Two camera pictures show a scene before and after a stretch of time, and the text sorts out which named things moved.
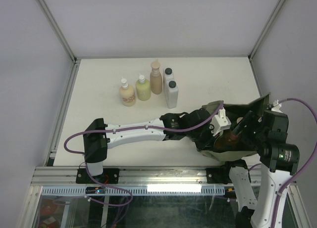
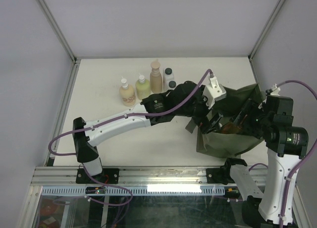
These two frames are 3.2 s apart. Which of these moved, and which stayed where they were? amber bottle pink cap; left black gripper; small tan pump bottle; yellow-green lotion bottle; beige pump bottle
Moved: amber bottle pink cap; left black gripper
Stayed: yellow-green lotion bottle; small tan pump bottle; beige pump bottle
